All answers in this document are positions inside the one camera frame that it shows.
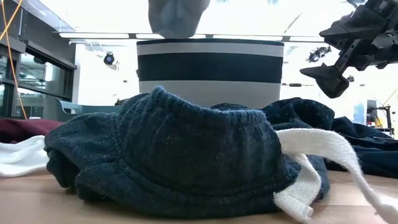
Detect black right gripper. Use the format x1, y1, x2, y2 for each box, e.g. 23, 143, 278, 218
300, 0, 398, 99

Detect navy white-dotted cloth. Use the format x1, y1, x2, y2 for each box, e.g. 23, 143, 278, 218
211, 96, 398, 180

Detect grey cloth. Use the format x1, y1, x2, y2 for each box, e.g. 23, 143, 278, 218
147, 0, 211, 40

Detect maroon cloth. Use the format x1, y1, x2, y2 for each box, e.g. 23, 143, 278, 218
0, 118, 65, 144

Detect white cloth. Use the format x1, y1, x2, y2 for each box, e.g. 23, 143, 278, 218
0, 135, 50, 179

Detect dark distant apparatus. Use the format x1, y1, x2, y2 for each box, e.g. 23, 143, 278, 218
306, 45, 332, 63

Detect black tripod stand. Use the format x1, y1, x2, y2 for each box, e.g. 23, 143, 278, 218
366, 99, 396, 138

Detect navy white striped fabric basket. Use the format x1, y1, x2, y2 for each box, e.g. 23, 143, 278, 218
136, 38, 285, 110

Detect dark navy knit shorts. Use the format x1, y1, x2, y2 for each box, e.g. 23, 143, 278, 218
44, 85, 331, 218

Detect black round fixture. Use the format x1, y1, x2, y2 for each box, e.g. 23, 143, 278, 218
103, 52, 116, 66

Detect teal plastic bin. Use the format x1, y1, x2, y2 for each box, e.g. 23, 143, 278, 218
55, 98, 123, 123

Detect white flat drawstring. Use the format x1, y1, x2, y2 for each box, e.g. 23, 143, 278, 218
272, 128, 398, 224

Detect yellow cable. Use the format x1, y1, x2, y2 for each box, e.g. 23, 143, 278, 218
0, 0, 29, 121

